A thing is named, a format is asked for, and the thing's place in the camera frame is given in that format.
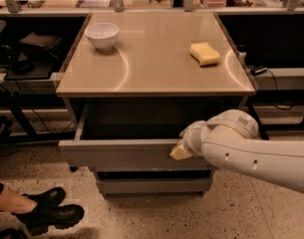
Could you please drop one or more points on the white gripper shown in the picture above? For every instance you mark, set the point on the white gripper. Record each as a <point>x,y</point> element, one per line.
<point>193,138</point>

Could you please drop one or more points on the grey top drawer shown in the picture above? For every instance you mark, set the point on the grey top drawer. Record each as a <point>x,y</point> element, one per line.
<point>120,155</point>

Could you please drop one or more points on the grey drawer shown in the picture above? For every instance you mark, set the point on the grey drawer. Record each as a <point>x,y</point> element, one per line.
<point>150,186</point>
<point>120,155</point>

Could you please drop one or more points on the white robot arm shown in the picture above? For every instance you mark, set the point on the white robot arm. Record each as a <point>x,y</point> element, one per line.
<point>229,140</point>

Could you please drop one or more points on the grey bottom drawer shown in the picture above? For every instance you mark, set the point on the grey bottom drawer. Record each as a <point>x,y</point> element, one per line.
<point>150,186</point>

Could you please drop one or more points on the grey drawer cabinet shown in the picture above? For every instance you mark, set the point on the grey drawer cabinet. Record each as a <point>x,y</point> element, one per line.
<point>149,85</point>

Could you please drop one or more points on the black desk leg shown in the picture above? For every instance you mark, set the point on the black desk leg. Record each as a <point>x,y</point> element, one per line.
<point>261,129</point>

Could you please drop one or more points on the yellow sponge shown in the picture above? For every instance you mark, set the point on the yellow sponge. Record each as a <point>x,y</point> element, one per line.
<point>204,54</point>

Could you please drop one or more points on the black power adapter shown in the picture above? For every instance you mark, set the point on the black power adapter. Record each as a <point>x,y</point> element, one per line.
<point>255,71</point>

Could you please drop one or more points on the black leather shoe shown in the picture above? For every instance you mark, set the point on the black leather shoe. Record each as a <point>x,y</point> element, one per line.
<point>39,220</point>
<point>52,197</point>

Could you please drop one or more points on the white ceramic bowl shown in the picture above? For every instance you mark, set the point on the white ceramic bowl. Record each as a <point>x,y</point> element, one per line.
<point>103,36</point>

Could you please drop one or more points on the dark box on shelf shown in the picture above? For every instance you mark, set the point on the dark box on shelf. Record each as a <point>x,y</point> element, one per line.
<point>42,48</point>

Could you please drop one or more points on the black left desk frame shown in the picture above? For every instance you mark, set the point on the black left desk frame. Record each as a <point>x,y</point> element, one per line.
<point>15,103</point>

